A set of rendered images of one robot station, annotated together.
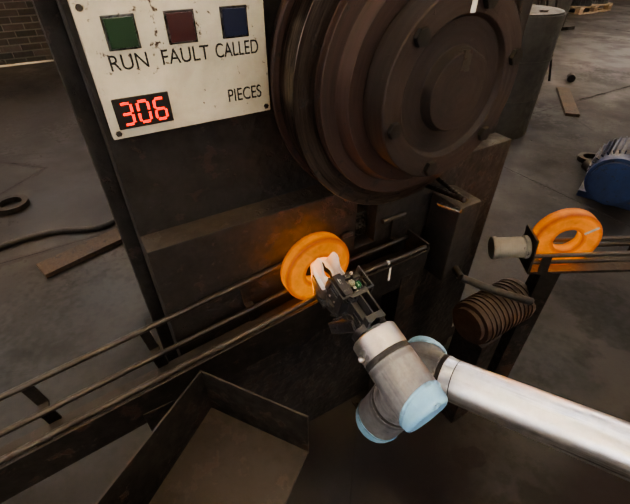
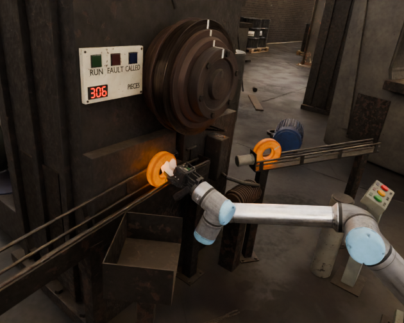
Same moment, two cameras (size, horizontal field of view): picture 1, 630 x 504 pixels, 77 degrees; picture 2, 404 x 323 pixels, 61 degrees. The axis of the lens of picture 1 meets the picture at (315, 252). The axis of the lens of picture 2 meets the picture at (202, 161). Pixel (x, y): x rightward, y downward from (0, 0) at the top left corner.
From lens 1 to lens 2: 72 cm
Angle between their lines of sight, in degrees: 24
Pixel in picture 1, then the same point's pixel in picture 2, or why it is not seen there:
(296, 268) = (156, 168)
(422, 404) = (227, 207)
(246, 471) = (155, 255)
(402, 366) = (215, 195)
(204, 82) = (120, 81)
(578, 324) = not seen: hidden behind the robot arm
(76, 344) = not seen: outside the picture
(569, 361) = (283, 232)
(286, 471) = (174, 251)
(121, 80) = (92, 79)
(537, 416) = (269, 211)
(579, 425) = (284, 209)
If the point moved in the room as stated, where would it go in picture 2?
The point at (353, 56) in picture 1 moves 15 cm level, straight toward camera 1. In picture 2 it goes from (185, 71) to (195, 81)
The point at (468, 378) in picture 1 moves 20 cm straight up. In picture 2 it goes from (240, 206) to (247, 163)
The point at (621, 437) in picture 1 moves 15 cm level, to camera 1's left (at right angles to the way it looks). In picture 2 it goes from (298, 208) to (266, 213)
